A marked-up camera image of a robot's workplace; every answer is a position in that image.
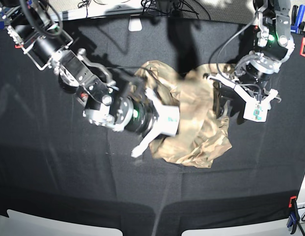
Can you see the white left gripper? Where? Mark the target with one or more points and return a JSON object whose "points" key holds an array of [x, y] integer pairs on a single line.
{"points": [[253, 103]]}

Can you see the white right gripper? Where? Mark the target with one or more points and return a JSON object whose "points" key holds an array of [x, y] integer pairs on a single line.
{"points": [[167, 123]]}

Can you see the camouflage t-shirt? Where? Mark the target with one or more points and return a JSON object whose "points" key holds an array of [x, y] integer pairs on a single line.
{"points": [[202, 136]]}

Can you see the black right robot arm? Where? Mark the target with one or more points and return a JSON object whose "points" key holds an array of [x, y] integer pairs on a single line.
{"points": [[131, 106]]}

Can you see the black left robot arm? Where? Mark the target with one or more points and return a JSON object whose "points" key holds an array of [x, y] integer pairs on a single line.
{"points": [[273, 45]]}

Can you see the blue tools rear right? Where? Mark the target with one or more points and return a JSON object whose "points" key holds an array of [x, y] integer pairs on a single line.
{"points": [[297, 23]]}

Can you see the black table cloth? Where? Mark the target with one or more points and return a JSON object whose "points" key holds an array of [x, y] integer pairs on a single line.
{"points": [[55, 164]]}

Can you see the orange black clamp front right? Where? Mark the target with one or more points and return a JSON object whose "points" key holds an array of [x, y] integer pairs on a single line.
{"points": [[293, 219]]}

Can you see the red clamp rear left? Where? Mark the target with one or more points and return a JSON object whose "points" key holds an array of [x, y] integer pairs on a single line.
{"points": [[18, 45]]}

